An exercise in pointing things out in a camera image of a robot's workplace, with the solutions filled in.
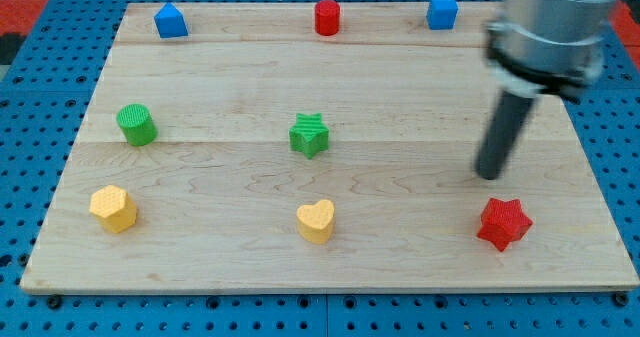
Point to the wooden board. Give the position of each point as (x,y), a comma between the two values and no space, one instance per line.
(218,189)

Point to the blue pentagon block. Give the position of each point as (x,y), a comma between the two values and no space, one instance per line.
(170,22)

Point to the green star block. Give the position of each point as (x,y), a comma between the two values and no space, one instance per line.
(309,135)

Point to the blue cube block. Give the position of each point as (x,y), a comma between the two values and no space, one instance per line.
(442,14)

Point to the yellow hexagon block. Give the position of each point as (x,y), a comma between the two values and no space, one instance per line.
(113,208)

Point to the yellow heart block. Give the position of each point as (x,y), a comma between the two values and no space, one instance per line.
(315,222)

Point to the red star block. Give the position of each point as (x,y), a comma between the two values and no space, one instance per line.
(503,222)

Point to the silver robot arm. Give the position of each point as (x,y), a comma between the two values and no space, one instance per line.
(536,48)

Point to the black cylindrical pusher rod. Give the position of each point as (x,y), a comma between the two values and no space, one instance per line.
(508,120)

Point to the green cylinder block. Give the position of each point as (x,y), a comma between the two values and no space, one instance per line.
(136,124)

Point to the red cylinder block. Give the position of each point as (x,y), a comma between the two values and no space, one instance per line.
(327,17)

